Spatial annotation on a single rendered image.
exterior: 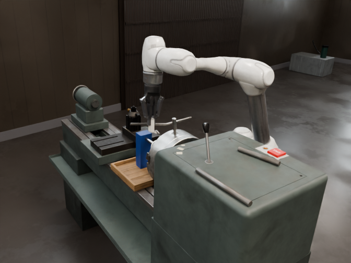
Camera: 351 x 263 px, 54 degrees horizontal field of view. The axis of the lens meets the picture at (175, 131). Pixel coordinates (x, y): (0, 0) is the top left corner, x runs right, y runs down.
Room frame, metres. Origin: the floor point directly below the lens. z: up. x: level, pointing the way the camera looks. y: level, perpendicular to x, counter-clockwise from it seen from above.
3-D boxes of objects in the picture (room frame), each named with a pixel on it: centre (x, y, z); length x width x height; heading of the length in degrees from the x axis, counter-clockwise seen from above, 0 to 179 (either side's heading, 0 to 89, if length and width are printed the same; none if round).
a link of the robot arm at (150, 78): (1.56, 0.12, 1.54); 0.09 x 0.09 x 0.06
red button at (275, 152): (1.41, -0.46, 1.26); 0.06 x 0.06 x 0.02; 36
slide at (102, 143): (2.13, 0.34, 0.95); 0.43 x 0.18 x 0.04; 126
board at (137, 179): (1.87, 0.16, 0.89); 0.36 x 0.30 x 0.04; 126
